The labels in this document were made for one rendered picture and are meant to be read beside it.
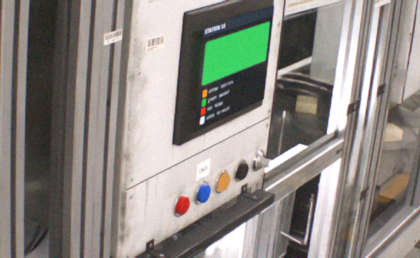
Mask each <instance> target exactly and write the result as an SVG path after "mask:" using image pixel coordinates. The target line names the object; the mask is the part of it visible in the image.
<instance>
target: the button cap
mask: <svg viewBox="0 0 420 258"><path fill-rule="evenodd" d="M209 195H211V187H210V186H208V185H206V184H205V185H203V186H202V187H201V189H200V191H199V194H198V200H199V202H200V203H203V204H204V203H206V202H207V199H208V198H209Z"/></svg>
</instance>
